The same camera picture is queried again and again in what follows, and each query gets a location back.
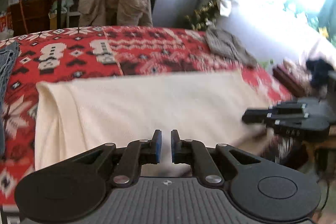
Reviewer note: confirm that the cream knit vest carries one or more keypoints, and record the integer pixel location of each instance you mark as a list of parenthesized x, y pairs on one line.
[(131, 105)]

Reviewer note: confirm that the dark blue fuzzy cloth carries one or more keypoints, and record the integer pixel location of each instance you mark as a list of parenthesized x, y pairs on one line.
[(319, 74)]

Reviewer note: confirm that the blue jeans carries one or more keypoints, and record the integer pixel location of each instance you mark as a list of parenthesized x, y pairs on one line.
[(6, 63)]

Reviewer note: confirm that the grey garment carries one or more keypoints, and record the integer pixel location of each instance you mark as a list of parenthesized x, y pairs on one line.
[(225, 45)]

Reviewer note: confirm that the white tied curtain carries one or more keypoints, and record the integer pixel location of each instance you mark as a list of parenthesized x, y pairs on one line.
[(225, 4)]

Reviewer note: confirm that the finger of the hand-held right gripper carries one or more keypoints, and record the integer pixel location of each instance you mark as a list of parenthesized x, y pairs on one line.
[(256, 115)]

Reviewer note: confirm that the dark chair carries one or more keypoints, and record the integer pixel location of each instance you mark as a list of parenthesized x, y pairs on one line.
[(111, 8)]

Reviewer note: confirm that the red patterned blanket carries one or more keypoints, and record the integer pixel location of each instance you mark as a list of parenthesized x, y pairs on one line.
[(147, 50)]

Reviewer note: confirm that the cream clothes pile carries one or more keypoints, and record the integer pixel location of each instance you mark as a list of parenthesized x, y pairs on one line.
[(296, 69)]

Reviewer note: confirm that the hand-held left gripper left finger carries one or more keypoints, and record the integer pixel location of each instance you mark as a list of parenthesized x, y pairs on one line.
[(157, 146)]

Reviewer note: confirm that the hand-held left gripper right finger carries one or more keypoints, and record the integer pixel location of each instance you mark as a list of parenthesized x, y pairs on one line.
[(173, 146)]

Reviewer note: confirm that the small Christmas tree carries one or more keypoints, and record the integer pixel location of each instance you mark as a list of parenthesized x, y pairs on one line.
[(202, 16)]

